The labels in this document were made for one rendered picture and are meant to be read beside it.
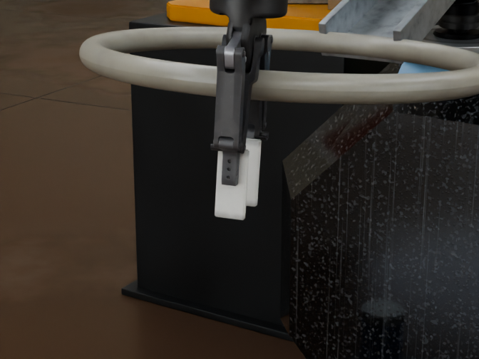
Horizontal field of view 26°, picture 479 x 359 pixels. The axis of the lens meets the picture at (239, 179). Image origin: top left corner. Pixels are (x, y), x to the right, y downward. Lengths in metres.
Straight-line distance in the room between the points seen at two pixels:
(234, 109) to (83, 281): 2.00
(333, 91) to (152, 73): 0.18
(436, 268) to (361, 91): 0.82
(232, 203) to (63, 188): 2.71
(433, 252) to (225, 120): 0.88
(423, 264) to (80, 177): 2.20
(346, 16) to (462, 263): 0.50
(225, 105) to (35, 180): 2.87
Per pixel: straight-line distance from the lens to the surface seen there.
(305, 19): 2.41
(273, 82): 1.00
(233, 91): 0.96
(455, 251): 1.77
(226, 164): 0.99
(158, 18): 2.65
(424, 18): 1.49
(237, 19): 0.97
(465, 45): 1.76
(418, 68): 1.79
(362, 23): 1.55
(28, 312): 2.77
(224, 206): 1.02
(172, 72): 1.04
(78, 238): 3.24
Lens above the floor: 1.17
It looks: 18 degrees down
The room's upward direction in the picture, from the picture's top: straight up
